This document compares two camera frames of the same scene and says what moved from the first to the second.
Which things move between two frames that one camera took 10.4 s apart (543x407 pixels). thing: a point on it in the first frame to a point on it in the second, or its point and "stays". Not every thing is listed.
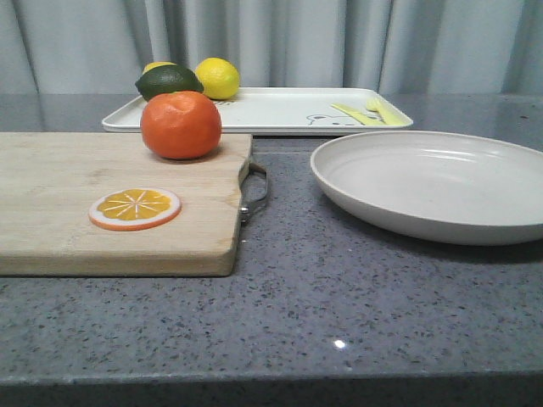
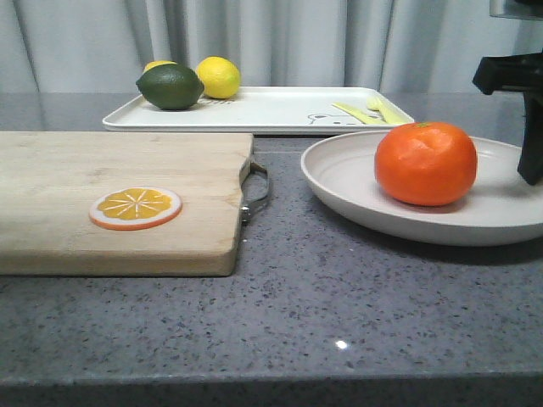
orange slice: x=133 y=209 stays
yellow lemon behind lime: x=152 y=65 stays
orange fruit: x=181 y=125 to x=426 y=164
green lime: x=167 y=79 stays
